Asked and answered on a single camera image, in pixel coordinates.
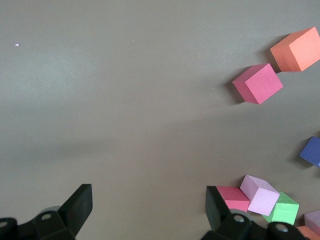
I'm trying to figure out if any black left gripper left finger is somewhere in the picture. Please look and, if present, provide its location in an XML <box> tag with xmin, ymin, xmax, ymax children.
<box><xmin>0</xmin><ymin>184</ymin><xmax>93</xmax><ymax>240</ymax></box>

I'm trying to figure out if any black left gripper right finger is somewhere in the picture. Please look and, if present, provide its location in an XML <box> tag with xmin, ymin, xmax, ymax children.
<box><xmin>199</xmin><ymin>185</ymin><xmax>311</xmax><ymax>240</ymax></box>

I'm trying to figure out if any green foam cube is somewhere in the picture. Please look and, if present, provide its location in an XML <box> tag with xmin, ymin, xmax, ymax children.
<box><xmin>261</xmin><ymin>191</ymin><xmax>300</xmax><ymax>224</ymax></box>

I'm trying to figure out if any orange foam cube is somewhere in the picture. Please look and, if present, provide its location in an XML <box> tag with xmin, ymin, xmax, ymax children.
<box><xmin>269</xmin><ymin>26</ymin><xmax>320</xmax><ymax>73</ymax></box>
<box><xmin>296</xmin><ymin>225</ymin><xmax>320</xmax><ymax>240</ymax></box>

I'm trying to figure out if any pink foam cube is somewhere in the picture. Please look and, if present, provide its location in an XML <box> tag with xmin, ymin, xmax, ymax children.
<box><xmin>303</xmin><ymin>209</ymin><xmax>320</xmax><ymax>230</ymax></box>
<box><xmin>239</xmin><ymin>174</ymin><xmax>281</xmax><ymax>216</ymax></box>

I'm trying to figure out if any crimson foam cube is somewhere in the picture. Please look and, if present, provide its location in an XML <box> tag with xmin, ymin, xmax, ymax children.
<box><xmin>215</xmin><ymin>185</ymin><xmax>251</xmax><ymax>213</ymax></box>
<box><xmin>231</xmin><ymin>63</ymin><xmax>284</xmax><ymax>105</ymax></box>

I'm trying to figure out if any purple foam cube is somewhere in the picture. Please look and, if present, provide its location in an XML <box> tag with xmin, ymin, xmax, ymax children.
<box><xmin>298</xmin><ymin>136</ymin><xmax>320</xmax><ymax>168</ymax></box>

